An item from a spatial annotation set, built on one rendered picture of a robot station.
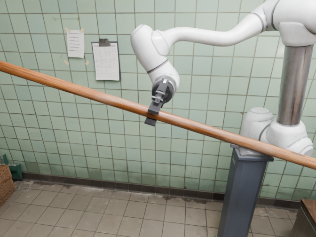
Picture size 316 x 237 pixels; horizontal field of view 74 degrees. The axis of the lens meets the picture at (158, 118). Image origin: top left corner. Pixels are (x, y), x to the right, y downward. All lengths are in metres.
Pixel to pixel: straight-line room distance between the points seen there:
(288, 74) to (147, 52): 0.61
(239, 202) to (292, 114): 0.73
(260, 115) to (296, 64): 0.37
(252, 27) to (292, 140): 0.55
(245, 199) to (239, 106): 0.76
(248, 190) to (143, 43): 1.15
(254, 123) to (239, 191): 0.49
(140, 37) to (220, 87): 1.13
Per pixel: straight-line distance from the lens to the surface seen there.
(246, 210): 1.68
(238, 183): 1.51
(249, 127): 1.32
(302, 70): 1.07
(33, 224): 2.50
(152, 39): 0.84
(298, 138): 1.20
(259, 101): 1.94
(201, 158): 2.14
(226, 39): 0.99
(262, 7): 1.11
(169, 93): 0.74
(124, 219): 2.27
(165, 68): 0.84
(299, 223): 1.98
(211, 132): 0.59
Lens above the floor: 1.74
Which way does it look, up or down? 25 degrees down
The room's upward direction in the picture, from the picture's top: straight up
